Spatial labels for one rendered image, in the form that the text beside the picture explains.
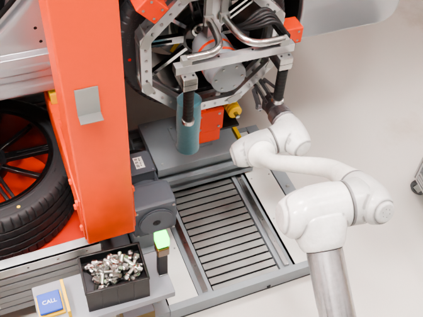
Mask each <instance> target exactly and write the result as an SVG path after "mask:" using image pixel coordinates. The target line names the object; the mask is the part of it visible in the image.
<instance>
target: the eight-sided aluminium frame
mask: <svg viewBox="0 0 423 317"><path fill-rule="evenodd" d="M191 1H197V0H164V2H165V3H166V5H167V7H168V8H169V9H168V11H167V12H166V13H165V14H164V15H163V16H162V17H161V18H160V20H159V21H158V22H157V23H156V24H154V23H153V22H151V21H149V20H148V19H147V18H146V19H145V20H144V22H143V23H142V24H141V25H139V26H138V28H137V29H136V30H135V37H134V39H135V53H136V66H137V75H136V76H137V82H138V85H139V87H140V89H141V91H142V92H143V93H144V94H146V95H147V96H150V97H152V98H154V99H156V100H158V101H159V102H161V103H163V104H165V105H166V106H169V107H170V108H172V109H174V110H176V111H177V105H178V102H177V97H178V96H179V94H177V93H176V92H174V91H172V90H170V89H169V88H167V87H165V86H163V85H162V84H160V83H158V82H157V81H155V80H153V79H152V50H151V43H152V42H153V41H154V40H155V39H156V38H157V37H158V36H159V34H160V33H161V32H162V31H163V30H164V29H165V28H166V27H167V26H168V25H169V23H170V22H171V21H172V20H173V19H174V18H175V17H176V16H177V15H178V14H179V13H180V12H181V11H182V10H183V9H184V8H185V7H186V6H187V5H188V3H190V2H191ZM253 1H254V2H255V3H257V4H258V5H259V6H260V7H268V8H271V9H272V10H273V11H274V12H275V14H276V15H277V16H278V18H279V19H280V20H281V22H282V24H284V21H285V12H284V11H283V10H282V9H281V7H280V6H279V5H278V4H277V3H276V1H275V0H253ZM273 36H279V35H278V34H277V32H276V31H275V30H274V28H273V27H272V25H269V26H267V27H265V32H264V38H269V37H273ZM273 67H274V64H273V63H272V61H271V59H270V58H269V57H263V58H257V59H254V60H253V61H252V62H251V63H250V64H249V65H248V66H247V67H246V68H245V71H246V75H245V79H244V80H243V82H242V83H241V84H240V85H239V86H238V87H237V88H235V89H234V90H231V91H228V92H218V91H216V90H214V89H210V90H207V91H202V92H197V94H199V95H200V96H201V98H202V102H201V110H202V109H208V108H213V107H216V106H221V105H224V104H231V103H234V102H236V101H237V100H238V99H240V98H242V96H243V95H244V94H245V93H246V92H247V91H248V90H249V89H250V88H251V87H252V86H253V85H254V84H255V83H256V82H257V81H258V80H259V79H260V78H261V77H262V76H263V75H264V74H266V73H267V72H268V71H269V70H270V69H272V68H273Z"/></svg>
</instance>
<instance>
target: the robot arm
mask: <svg viewBox="0 0 423 317"><path fill-rule="evenodd" d="M265 83H267V84H269V85H270V86H271V87H272V88H274V87H275V85H274V84H273V83H272V82H270V81H269V80H267V79H266V78H263V79H261V78H260V79H259V80H258V81H257V82H256V83H255V84H254V85H253V86H254V88H253V89H252V94H253V97H254V100H255V104H256V110H258V111H261V110H262V109H263V110H265V112H266V113H267V115H268V120H269V121H270V123H271V124H272V126H270V127H269V128H266V129H263V130H258V131H255V132H253V133H250V134H248V135H246V136H243V137H242V138H239V139H238V140H237V141H236V142H234V143H233V144H232V145H231V147H230V150H229V151H230V155H231V158H232V161H233V163H234V165H236V166H238V167H249V166H250V167H257V168H263V167H265V168H267V169H271V170H276V171H281V172H291V173H297V174H306V175H316V176H320V177H325V178H327V179H329V180H330V181H331V182H321V183H318V184H312V185H309V186H305V187H301V188H299V189H297V190H295V191H293V192H291V193H289V194H287V195H286V196H285V197H284V198H282V199H281V200H280V201H279V202H278V203H277V206H276V222H277V225H278V228H279V230H280V231H281V232H282V234H284V235H285V236H287V237H288V238H290V239H295V240H296V242H297V244H298V246H299V247H300V249H301V250H302V251H303V252H305V253H307V261H308V267H309V271H310V277H311V280H312V286H313V293H314V296H315V302H316V306H317V310H318V314H319V317H357V316H356V310H355V307H354V301H353V295H352V291H351V285H350V282H349V276H348V272H347V266H346V260H345V256H344V251H343V247H342V246H344V244H345V241H346V233H347V227H350V226H356V225H363V224H366V223H368V224H370V225H382V224H384V223H386V222H387V221H389V220H390V219H391V218H392V216H393V214H394V210H395V208H394V205H393V199H392V197H391V195H390V193H389V192H388V191H387V189H386V188H385V187H384V186H383V185H382V184H381V183H380V182H379V181H377V180H376V179H375V178H374V177H372V176H370V175H368V174H366V173H365V172H363V171H361V170H358V169H355V168H353V167H350V166H348V165H346V164H343V163H342V162H339V161H336V160H332V159H329V158H321V157H302V156H303V155H305V154H306V153H307V152H308V151H309V150H310V147H311V139H310V136H309V134H308V131H307V130H306V128H305V127H304V125H303V123H302V122H301V121H300V120H299V119H298V118H297V117H296V116H295V115H294V114H293V113H292V111H291V110H290V108H289V107H288V106H287V105H285V104H284V103H283V104H280V105H275V104H273V103H272V102H271V98H272V95H273V94H274V93H273V92H271V91H270V90H269V88H268V87H267V85H266V84H265ZM260 86H262V88H263V89H264V90H265V92H266V95H265V94H264V93H263V91H262V89H261V88H260ZM258 93H259V95H260V96H261V98H262V105H261V101H260V99H259V95H258ZM282 152H288V153H289V154H290V155H292V156H288V155H276V154H277V153H282Z"/></svg>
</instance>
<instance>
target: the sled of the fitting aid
mask: <svg viewBox="0 0 423 317"><path fill-rule="evenodd" d="M231 130H232V132H233V133H234V135H235V137H236V139H237V140H238V139H239V138H241V137H242V136H241V135H240V133H239V131H238V129H237V128H236V126H235V127H232V128H231ZM128 142H129V149H130V150H143V151H145V150H146V148H145V145H144V143H143V141H142V139H141V136H140V134H139V132H138V129H134V130H129V131H128ZM252 169H253V167H250V166H249V167H238V166H236V165H234V163H233V161H232V158H230V159H227V160H222V161H219V162H215V163H212V164H207V165H202V166H200V167H195V168H192V169H188V170H184V171H180V172H176V173H173V174H169V175H164V176H161V177H158V178H159V180H165V181H168V183H169V184H170V186H171V189H172V191H173V192H174V191H178V190H181V189H185V188H188V187H193V186H197V185H200V184H204V183H207V182H211V181H215V180H219V179H223V178H226V177H230V176H233V175H237V174H241V173H244V172H248V171H251V170H252Z"/></svg>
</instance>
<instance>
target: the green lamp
mask: <svg viewBox="0 0 423 317"><path fill-rule="evenodd" d="M154 241H155V244H156V246H157V248H163V247H167V246H169V236H168V234H167V231H166V230H162V231H158V232H155V233H154Z"/></svg>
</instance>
